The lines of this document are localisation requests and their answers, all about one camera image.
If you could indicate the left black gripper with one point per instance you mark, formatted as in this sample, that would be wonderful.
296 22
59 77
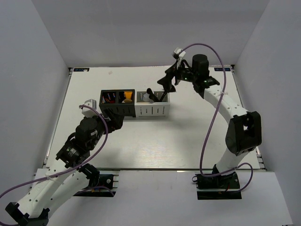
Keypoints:
116 121

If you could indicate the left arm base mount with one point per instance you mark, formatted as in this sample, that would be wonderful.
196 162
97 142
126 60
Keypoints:
105 187

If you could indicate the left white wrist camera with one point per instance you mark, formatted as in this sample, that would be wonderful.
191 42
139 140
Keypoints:
89 108

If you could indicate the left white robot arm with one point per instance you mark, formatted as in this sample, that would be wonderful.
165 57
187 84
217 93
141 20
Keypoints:
70 172

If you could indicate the blue table label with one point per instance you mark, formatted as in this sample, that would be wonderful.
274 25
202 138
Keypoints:
227 69
81 69

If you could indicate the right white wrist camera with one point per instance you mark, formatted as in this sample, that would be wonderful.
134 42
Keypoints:
178 55

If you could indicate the white oval bottle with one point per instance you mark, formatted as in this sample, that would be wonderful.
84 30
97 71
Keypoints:
127 101

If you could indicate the right blue table label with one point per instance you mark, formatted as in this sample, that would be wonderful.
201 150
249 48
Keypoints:
227 69

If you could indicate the black slotted organizer box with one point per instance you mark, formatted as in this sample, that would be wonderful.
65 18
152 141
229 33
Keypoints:
118 107

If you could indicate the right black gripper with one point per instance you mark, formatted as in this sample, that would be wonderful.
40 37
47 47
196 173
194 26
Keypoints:
172 72

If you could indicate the orange cream tube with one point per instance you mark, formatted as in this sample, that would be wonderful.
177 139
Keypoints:
128 94

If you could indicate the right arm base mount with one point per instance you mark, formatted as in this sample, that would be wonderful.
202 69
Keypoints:
217 188

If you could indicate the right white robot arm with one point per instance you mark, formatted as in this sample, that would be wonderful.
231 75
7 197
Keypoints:
244 127

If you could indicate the left blue table label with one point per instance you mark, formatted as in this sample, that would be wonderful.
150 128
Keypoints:
81 69

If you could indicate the clear plastic bottle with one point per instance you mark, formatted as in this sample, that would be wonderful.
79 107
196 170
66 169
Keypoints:
146 98

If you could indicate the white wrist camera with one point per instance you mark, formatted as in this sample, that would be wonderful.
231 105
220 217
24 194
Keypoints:
89 108
178 55

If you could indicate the white slotted organizer box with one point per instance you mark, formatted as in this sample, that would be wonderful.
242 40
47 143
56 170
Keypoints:
151 109

